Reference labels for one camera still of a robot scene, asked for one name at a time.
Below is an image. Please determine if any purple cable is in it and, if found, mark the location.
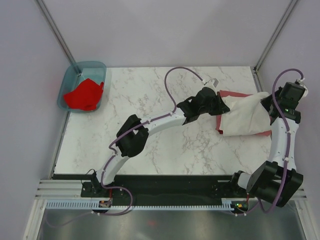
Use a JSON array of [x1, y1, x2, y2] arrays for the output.
[[101, 66, 208, 228], [231, 68, 305, 217]]

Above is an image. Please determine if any right aluminium frame post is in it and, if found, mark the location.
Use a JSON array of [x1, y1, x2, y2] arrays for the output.
[[252, 0, 300, 74]]

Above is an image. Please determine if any bright red t shirt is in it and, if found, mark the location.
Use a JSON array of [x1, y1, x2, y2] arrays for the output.
[[63, 78, 104, 112]]

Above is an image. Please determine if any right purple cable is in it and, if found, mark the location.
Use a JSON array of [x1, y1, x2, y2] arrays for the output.
[[231, 68, 305, 217]]

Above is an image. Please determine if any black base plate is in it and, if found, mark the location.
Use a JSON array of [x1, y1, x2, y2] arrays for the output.
[[81, 175, 247, 207]]

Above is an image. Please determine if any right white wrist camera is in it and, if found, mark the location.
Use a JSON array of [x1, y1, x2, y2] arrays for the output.
[[295, 78, 309, 98]]

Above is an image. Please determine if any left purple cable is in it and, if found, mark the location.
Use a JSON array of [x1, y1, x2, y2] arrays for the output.
[[101, 66, 208, 228]]

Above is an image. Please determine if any folded maroon t shirt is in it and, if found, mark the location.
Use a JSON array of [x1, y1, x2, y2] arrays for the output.
[[214, 89, 273, 137]]

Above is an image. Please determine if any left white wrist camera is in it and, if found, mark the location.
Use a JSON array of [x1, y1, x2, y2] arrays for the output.
[[203, 78, 220, 89]]

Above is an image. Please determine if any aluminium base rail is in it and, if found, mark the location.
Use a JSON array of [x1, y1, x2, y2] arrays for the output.
[[34, 177, 308, 200]]

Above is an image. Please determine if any left aluminium frame post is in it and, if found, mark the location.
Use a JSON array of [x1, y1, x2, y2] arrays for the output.
[[34, 0, 76, 64]]

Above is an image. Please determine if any white slotted cable duct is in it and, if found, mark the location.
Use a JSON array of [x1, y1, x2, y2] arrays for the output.
[[45, 199, 234, 211]]

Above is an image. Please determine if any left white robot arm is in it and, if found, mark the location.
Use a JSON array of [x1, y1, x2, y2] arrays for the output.
[[90, 87, 231, 197]]

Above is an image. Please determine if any white t shirt red print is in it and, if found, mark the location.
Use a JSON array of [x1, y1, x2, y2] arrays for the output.
[[219, 91, 273, 138]]

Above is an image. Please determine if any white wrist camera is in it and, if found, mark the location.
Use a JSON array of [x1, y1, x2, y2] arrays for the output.
[[295, 78, 309, 98], [203, 78, 220, 89]]

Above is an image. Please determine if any teal plastic bin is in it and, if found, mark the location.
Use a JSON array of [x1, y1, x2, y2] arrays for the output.
[[57, 61, 108, 113]]

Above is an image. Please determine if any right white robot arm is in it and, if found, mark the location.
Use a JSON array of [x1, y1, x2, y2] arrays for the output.
[[229, 81, 306, 208]]

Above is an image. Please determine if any aluminium frame post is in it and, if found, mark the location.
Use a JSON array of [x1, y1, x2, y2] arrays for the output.
[[34, 0, 76, 64], [252, 0, 300, 74]]

